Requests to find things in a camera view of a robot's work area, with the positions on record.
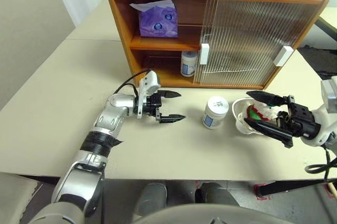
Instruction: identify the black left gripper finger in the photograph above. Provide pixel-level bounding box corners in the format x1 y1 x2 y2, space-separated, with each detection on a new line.
157 89 182 100
157 113 187 125

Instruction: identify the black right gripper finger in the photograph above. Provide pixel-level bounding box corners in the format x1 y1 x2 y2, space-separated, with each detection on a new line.
246 90 289 107
243 118 294 149

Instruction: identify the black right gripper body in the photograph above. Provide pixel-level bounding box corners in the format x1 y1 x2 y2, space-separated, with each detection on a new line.
276 95 321 139

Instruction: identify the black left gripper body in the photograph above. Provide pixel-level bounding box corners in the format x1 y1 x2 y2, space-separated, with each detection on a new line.
143 93 164 124

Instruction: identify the white plush dog toy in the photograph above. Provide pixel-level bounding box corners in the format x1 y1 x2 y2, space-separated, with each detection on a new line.
238 103 284 127

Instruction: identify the white bowl with contents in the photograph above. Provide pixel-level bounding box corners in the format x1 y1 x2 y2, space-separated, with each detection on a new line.
231 97 280 137

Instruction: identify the white jar with blue label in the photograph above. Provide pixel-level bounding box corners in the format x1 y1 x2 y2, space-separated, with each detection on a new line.
180 50 199 78
202 96 229 130

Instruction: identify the white door handle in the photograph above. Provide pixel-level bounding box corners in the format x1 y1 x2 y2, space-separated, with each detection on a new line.
273 46 294 67
199 44 211 66

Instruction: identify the purple tissue pack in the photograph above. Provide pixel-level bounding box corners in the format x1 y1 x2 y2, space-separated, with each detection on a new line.
129 0 179 38

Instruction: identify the clear ribbed sliding door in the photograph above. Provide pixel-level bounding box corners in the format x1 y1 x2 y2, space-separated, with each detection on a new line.
207 0 321 88
194 0 309 86

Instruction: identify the black table leg bar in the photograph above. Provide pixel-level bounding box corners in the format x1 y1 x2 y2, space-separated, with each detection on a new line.
254 178 337 198

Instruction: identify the grey rounded shape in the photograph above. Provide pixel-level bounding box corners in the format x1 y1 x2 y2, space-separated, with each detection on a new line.
134 181 168 217
194 181 240 207

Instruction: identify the grey robot torso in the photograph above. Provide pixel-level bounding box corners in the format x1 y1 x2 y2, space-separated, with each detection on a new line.
131 202 337 224

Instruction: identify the beige table with black legs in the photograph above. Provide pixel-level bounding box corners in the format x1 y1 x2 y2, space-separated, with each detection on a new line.
315 15 337 35

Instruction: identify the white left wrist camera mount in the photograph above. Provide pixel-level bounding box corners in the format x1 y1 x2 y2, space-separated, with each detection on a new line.
136 70 161 119

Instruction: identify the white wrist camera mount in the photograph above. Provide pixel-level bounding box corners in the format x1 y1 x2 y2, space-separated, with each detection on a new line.
301 76 337 147
136 70 161 119

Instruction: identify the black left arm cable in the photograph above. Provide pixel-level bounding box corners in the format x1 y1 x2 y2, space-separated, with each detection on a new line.
113 68 153 98

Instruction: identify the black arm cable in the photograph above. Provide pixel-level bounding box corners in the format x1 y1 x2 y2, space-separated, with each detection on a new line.
113 68 153 98
304 145 337 182

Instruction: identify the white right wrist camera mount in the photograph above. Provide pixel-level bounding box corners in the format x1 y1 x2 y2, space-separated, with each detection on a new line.
301 76 337 147

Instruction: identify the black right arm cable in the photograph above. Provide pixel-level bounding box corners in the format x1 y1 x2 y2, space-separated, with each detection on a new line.
304 145 337 182

